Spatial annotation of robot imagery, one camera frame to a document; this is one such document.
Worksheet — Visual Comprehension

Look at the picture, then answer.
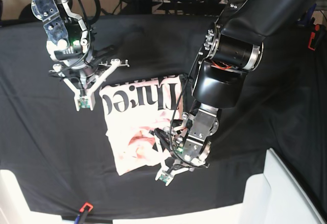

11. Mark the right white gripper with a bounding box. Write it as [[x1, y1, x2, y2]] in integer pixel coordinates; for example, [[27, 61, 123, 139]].
[[51, 58, 130, 111]]

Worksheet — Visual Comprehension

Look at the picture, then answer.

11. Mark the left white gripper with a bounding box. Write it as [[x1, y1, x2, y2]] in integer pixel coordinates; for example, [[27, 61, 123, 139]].
[[149, 111, 211, 187]]

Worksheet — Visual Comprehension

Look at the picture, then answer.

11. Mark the pink T-shirt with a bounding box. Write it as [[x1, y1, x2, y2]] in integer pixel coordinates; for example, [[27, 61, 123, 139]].
[[99, 75, 183, 176]]

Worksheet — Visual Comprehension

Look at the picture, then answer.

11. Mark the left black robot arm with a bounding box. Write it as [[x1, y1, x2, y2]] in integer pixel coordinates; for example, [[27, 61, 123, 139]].
[[152, 0, 317, 185]]

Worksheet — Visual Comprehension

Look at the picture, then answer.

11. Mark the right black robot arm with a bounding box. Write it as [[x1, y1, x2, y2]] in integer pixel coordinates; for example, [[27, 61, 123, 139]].
[[31, 0, 129, 111]]

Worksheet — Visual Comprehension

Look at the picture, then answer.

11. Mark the black table cloth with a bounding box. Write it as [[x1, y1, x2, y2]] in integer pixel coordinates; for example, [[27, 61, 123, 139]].
[[1, 22, 326, 221]]

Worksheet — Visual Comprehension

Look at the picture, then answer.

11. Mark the red black clamp bottom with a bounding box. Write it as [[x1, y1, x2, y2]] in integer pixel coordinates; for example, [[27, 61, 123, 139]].
[[74, 202, 94, 224]]

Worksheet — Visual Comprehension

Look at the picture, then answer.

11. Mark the red clamp right edge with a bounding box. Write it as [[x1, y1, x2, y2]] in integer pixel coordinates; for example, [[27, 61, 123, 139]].
[[308, 24, 320, 51]]

